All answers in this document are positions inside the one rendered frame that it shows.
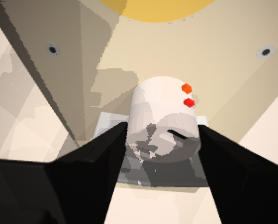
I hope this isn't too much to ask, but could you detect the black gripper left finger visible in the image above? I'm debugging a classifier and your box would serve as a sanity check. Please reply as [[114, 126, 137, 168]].
[[0, 122, 128, 224]]

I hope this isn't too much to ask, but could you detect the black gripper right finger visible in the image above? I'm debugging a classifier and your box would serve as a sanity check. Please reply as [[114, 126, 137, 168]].
[[198, 124, 278, 224]]

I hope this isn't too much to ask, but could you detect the white cylinder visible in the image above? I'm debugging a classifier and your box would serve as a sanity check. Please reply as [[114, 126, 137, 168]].
[[125, 76, 201, 163]]

